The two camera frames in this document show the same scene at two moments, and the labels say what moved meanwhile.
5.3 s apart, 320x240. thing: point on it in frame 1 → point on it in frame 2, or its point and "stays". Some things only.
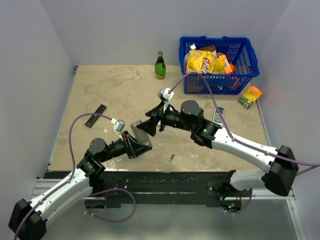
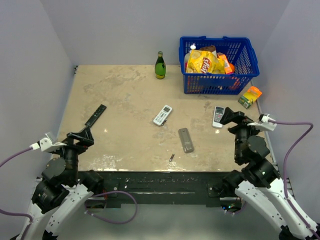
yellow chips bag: x=204 y=61 stays
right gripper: x=149 y=126 → x=237 y=117
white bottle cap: x=193 y=47 stays
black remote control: x=93 y=118 stays
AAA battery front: x=171 y=157 stays
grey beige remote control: x=141 y=136 → x=186 y=140
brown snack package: x=210 y=48 stays
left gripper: x=135 y=148 → x=84 y=136
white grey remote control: x=217 y=118 stays
